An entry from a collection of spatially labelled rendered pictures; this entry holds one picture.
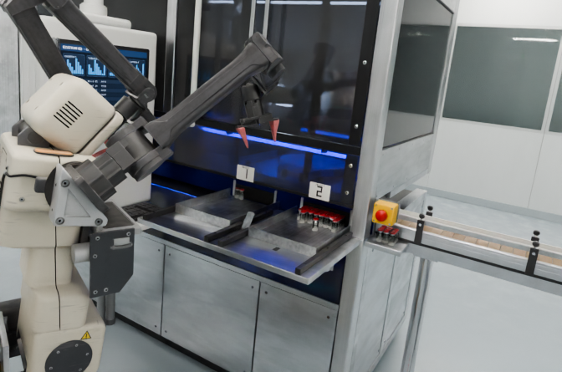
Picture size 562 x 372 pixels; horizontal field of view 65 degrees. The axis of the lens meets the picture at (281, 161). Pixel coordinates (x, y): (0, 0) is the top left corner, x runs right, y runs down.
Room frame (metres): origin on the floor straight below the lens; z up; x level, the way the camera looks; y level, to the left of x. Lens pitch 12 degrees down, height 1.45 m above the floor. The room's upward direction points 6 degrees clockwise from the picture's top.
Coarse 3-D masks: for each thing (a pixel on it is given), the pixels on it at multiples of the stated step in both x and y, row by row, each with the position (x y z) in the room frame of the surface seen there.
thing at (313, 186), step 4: (312, 184) 1.60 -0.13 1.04; (316, 184) 1.59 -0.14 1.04; (320, 184) 1.58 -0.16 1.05; (312, 188) 1.60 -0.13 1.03; (316, 188) 1.59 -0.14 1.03; (320, 188) 1.58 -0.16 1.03; (324, 188) 1.57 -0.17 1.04; (328, 188) 1.57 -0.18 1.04; (312, 192) 1.60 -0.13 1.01; (324, 192) 1.57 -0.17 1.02; (328, 192) 1.56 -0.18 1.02; (312, 196) 1.60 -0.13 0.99; (316, 196) 1.59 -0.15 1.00; (324, 196) 1.57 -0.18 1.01; (328, 196) 1.56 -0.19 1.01; (324, 200) 1.57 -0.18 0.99; (328, 200) 1.56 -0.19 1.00
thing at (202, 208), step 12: (216, 192) 1.80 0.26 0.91; (228, 192) 1.87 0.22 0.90; (180, 204) 1.61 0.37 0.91; (192, 204) 1.67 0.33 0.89; (204, 204) 1.71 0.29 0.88; (216, 204) 1.73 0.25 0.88; (228, 204) 1.75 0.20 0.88; (240, 204) 1.76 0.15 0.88; (252, 204) 1.78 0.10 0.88; (276, 204) 1.73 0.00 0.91; (192, 216) 1.55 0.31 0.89; (204, 216) 1.52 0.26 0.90; (216, 216) 1.49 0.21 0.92; (228, 216) 1.60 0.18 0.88; (240, 216) 1.52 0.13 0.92
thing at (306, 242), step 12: (276, 216) 1.57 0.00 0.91; (288, 216) 1.65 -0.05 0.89; (252, 228) 1.42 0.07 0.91; (264, 228) 1.51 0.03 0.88; (276, 228) 1.52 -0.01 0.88; (288, 228) 1.53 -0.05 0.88; (300, 228) 1.54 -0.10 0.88; (324, 228) 1.57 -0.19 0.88; (348, 228) 1.52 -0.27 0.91; (264, 240) 1.39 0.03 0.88; (276, 240) 1.37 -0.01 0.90; (288, 240) 1.34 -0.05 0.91; (300, 240) 1.43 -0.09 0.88; (312, 240) 1.44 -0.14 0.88; (324, 240) 1.45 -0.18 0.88; (300, 252) 1.32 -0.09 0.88; (312, 252) 1.30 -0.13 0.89
